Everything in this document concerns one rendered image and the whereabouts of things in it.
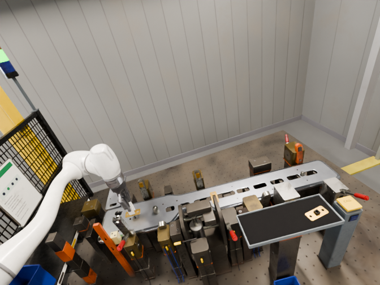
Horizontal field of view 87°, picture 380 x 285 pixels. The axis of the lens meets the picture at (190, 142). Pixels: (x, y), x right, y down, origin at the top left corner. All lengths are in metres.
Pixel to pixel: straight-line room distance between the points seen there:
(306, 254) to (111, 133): 2.45
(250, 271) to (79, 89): 2.44
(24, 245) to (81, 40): 2.17
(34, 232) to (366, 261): 1.46
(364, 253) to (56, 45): 2.98
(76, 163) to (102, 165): 0.13
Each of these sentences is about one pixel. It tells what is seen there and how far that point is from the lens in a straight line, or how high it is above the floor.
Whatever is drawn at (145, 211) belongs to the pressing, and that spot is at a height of 1.00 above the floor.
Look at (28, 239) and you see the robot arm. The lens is 0.83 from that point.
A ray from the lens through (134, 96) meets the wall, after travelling 2.72.
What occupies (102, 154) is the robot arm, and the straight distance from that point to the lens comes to 0.94.
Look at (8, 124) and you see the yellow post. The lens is 1.61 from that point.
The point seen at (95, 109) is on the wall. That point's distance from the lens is 2.80.
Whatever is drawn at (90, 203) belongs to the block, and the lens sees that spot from 1.42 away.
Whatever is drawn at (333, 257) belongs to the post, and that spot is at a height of 0.82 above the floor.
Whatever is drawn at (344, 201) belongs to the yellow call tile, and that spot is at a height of 1.16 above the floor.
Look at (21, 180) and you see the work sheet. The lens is 1.46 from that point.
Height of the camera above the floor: 1.91
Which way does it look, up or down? 33 degrees down
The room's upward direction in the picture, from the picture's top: 13 degrees counter-clockwise
